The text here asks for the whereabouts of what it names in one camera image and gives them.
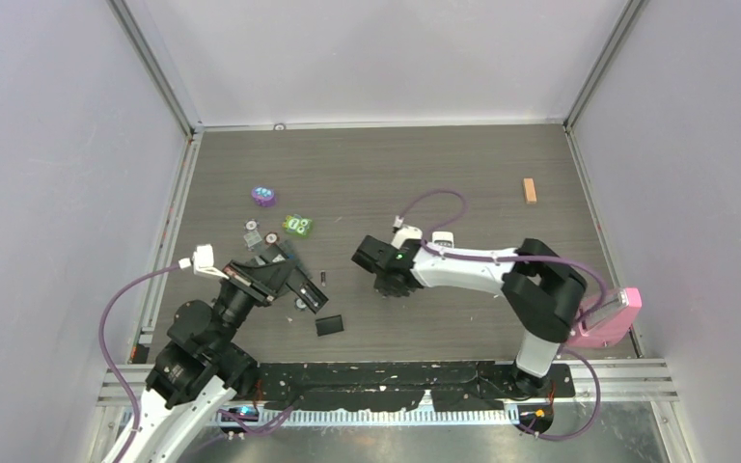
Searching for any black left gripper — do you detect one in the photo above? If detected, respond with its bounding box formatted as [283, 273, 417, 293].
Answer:
[211, 257, 296, 353]

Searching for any pink toy toaster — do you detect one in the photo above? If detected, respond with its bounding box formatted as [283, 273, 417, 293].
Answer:
[565, 287, 643, 349]

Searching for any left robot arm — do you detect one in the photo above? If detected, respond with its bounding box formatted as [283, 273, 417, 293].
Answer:
[98, 258, 306, 462]

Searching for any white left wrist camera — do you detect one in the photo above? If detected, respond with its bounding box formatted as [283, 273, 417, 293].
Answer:
[178, 244, 230, 281]

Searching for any purple monster toy block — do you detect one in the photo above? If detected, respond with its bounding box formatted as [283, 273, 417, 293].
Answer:
[251, 186, 277, 207]

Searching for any green monster toy block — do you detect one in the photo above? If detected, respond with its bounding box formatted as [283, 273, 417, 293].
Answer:
[283, 215, 314, 237]

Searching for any grey building brick piece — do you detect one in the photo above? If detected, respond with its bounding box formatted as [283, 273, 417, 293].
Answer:
[243, 230, 263, 249]

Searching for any black battery cover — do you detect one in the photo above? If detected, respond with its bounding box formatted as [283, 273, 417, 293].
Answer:
[315, 315, 344, 337]

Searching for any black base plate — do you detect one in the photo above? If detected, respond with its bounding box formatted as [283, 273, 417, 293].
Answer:
[238, 361, 575, 412]

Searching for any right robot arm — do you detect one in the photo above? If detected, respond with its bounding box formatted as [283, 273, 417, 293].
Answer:
[351, 235, 588, 397]

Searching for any blue poker chip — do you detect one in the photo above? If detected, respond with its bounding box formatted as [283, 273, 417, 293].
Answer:
[294, 298, 308, 312]

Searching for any white remote control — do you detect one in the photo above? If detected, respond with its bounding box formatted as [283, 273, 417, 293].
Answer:
[431, 231, 454, 248]

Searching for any black remote control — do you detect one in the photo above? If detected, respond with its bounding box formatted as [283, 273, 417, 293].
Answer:
[260, 259, 328, 313]

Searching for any orange wooden block far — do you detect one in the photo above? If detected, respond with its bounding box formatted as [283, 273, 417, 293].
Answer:
[522, 177, 537, 204]

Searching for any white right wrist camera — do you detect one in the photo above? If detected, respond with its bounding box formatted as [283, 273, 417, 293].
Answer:
[390, 215, 424, 249]

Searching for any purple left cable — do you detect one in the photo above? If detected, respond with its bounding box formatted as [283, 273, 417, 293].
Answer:
[98, 264, 186, 463]

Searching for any grey building baseplate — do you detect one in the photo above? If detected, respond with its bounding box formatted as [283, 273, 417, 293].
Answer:
[251, 241, 312, 278]

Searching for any white poker chip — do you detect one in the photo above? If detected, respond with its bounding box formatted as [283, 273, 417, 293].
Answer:
[244, 219, 260, 232]

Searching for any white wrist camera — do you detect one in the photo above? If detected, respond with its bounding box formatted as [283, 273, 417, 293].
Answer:
[390, 215, 424, 249]
[178, 244, 230, 281]

